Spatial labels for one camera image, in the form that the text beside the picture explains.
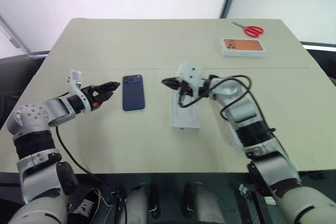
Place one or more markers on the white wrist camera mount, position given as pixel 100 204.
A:
pixel 75 81
pixel 190 75

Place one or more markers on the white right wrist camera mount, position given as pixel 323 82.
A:
pixel 190 75

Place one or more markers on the black and white sneaker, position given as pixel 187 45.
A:
pixel 85 204

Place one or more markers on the silver black robot left thigh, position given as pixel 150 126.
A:
pixel 139 203

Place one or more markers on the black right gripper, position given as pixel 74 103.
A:
pixel 183 93

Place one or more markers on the white lid orange phone print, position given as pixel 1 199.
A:
pixel 242 47

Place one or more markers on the black side furniture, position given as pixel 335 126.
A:
pixel 15 77

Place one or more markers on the silver black robot thigh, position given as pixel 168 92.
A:
pixel 139 203
pixel 204 204

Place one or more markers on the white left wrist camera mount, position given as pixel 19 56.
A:
pixel 75 81

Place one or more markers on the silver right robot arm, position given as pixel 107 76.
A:
pixel 275 166

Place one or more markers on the silver black robot right thigh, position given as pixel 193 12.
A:
pixel 204 204

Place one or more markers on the dark bench with white strip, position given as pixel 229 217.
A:
pixel 321 58

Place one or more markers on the grey metal bar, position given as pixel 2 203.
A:
pixel 11 36

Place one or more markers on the white phone box base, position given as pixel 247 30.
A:
pixel 185 119

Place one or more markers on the metal caster bracket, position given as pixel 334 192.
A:
pixel 245 190

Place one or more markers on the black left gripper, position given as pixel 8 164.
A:
pixel 94 97

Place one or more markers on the dark blue smartphone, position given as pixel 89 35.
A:
pixel 134 93

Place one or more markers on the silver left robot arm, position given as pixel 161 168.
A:
pixel 34 115

